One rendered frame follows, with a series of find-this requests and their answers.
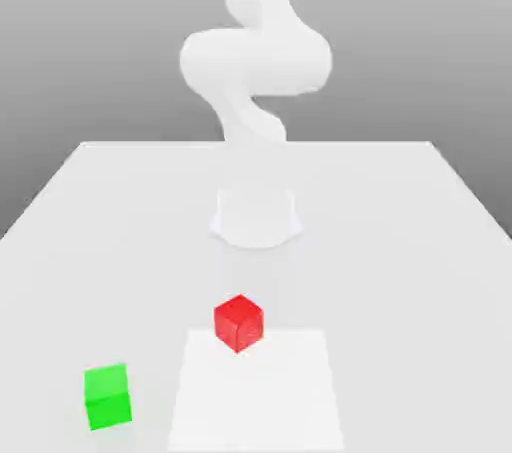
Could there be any small green cube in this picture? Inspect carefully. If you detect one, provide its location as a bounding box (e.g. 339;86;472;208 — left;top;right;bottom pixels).
83;362;134;432

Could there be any small red cube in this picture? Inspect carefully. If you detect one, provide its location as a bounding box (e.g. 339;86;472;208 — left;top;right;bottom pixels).
213;293;265;355

